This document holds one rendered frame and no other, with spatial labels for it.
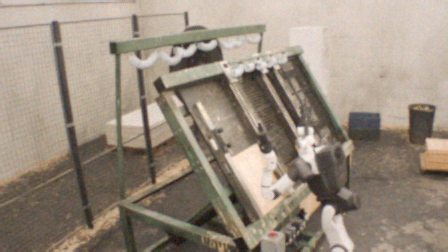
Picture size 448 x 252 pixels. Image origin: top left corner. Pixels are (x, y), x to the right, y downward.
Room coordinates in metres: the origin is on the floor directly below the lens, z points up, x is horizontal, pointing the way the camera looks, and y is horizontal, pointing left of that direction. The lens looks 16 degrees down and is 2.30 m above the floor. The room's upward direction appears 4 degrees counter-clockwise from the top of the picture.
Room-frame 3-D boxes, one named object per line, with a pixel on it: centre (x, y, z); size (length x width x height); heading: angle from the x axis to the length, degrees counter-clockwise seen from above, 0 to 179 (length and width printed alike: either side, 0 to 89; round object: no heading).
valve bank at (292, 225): (2.53, -0.46, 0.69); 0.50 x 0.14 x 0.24; 143
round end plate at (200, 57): (3.64, 0.20, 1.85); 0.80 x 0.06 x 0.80; 143
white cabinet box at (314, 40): (6.79, -1.60, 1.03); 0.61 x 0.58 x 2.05; 155
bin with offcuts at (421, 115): (6.10, -3.49, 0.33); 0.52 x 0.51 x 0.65; 155
